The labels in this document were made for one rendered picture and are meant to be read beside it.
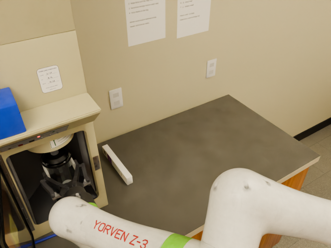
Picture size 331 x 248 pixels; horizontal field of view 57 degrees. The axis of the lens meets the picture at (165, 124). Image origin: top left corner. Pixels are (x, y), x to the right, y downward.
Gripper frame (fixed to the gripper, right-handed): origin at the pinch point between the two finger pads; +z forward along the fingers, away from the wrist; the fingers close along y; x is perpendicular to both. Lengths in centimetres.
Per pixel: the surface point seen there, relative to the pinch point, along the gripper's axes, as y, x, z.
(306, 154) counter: -112, 26, -34
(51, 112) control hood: -0.9, -31.0, -12.6
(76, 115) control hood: -6.3, -30.9, -17.6
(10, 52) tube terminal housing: 4.0, -48.8, -7.1
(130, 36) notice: -52, -28, 35
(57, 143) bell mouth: -1.2, -13.7, -4.8
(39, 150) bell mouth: 4.8, -12.8, -3.7
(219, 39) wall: -108, -14, 35
